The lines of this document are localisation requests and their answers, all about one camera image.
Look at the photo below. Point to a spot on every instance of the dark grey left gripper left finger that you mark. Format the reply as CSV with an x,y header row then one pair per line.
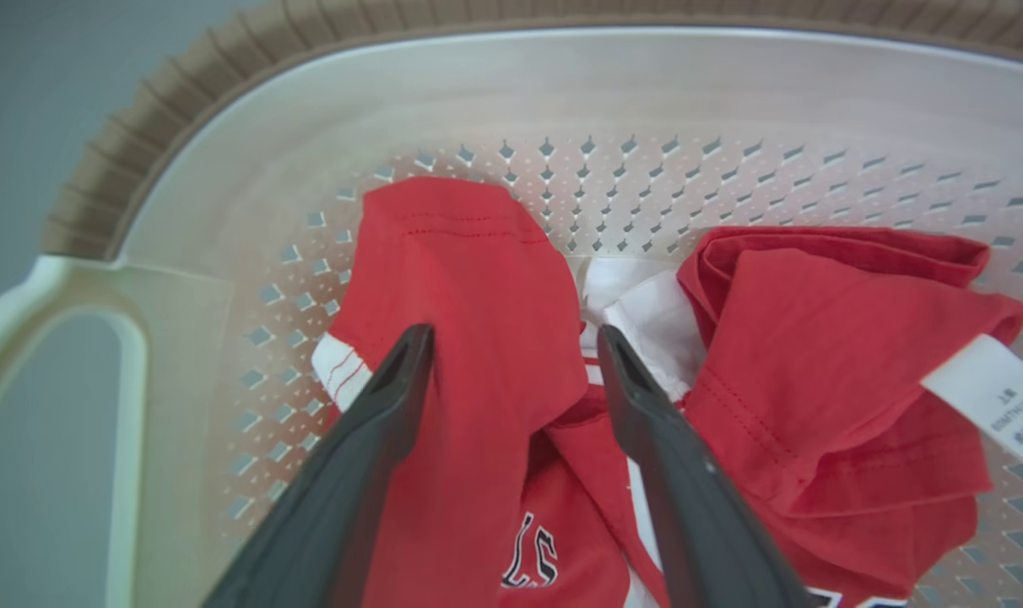
x,y
343,490

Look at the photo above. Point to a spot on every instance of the cream laundry basket brown rim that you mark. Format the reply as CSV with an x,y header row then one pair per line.
x,y
562,84

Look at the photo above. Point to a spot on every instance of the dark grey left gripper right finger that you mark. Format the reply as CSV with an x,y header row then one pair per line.
x,y
689,507

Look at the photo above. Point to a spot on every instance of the red white sports jersey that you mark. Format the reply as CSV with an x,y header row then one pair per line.
x,y
478,295

